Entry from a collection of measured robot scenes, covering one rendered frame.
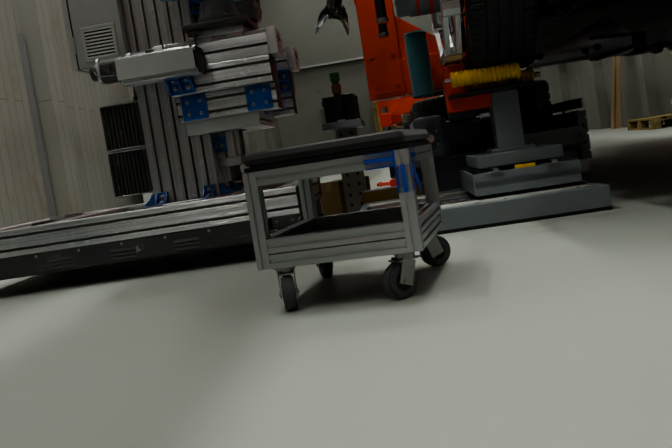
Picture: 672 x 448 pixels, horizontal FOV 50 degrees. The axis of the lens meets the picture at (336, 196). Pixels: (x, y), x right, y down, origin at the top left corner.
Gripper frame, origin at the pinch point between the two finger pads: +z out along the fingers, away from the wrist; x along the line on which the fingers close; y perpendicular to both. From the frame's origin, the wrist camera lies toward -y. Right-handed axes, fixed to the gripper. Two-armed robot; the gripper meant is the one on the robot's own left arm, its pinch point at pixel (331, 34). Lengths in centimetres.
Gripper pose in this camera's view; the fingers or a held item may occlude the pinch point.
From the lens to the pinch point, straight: 336.1
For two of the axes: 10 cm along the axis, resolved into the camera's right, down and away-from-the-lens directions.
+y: 1.9, 4.8, -8.5
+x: 9.8, 0.0, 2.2
